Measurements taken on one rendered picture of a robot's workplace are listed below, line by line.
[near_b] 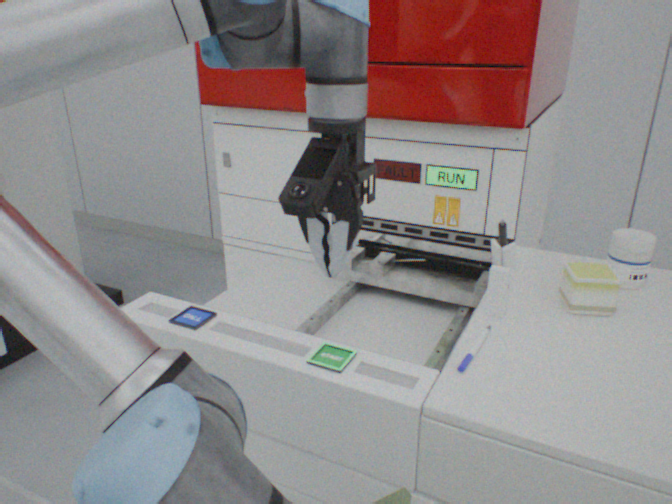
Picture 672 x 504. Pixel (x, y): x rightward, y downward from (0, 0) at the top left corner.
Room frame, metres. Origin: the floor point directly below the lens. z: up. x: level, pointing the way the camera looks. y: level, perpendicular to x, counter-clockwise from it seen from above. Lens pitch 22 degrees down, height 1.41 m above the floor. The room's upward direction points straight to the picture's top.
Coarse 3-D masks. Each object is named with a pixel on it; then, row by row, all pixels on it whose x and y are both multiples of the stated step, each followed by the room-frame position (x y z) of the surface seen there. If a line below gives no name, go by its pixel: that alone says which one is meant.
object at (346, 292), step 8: (344, 288) 1.13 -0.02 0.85; (352, 288) 1.14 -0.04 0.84; (360, 288) 1.18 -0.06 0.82; (336, 296) 1.09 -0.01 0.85; (344, 296) 1.10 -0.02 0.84; (352, 296) 1.14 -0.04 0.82; (328, 304) 1.05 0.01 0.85; (336, 304) 1.07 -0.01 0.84; (344, 304) 1.11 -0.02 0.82; (320, 312) 1.02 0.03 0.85; (328, 312) 1.03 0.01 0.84; (336, 312) 1.07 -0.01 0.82; (312, 320) 0.98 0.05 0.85; (320, 320) 1.00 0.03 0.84; (296, 328) 0.95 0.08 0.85; (304, 328) 0.95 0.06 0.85; (312, 328) 0.97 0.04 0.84
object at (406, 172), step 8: (376, 168) 1.27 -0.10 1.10; (384, 168) 1.26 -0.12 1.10; (392, 168) 1.25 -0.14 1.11; (400, 168) 1.24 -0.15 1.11; (408, 168) 1.23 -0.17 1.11; (416, 168) 1.22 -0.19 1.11; (376, 176) 1.27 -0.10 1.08; (384, 176) 1.26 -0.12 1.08; (392, 176) 1.25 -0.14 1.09; (400, 176) 1.24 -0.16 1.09; (408, 176) 1.23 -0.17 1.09; (416, 176) 1.22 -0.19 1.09
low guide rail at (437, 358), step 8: (456, 312) 1.02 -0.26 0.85; (464, 312) 1.02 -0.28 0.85; (472, 312) 1.07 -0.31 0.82; (456, 320) 0.98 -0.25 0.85; (464, 320) 1.00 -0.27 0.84; (448, 328) 0.95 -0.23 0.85; (456, 328) 0.95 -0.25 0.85; (448, 336) 0.92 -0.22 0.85; (456, 336) 0.95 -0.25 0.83; (440, 344) 0.89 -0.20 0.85; (448, 344) 0.89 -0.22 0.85; (432, 352) 0.86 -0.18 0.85; (440, 352) 0.86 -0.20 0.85; (448, 352) 0.90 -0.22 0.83; (432, 360) 0.84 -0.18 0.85; (440, 360) 0.85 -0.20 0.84; (440, 368) 0.85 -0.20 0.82
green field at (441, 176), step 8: (432, 168) 1.21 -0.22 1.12; (440, 168) 1.20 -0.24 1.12; (432, 176) 1.21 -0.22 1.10; (440, 176) 1.20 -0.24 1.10; (448, 176) 1.19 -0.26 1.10; (456, 176) 1.18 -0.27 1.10; (464, 176) 1.17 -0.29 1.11; (472, 176) 1.16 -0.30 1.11; (440, 184) 1.20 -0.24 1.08; (448, 184) 1.19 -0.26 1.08; (456, 184) 1.18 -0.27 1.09; (464, 184) 1.17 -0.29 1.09; (472, 184) 1.16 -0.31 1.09
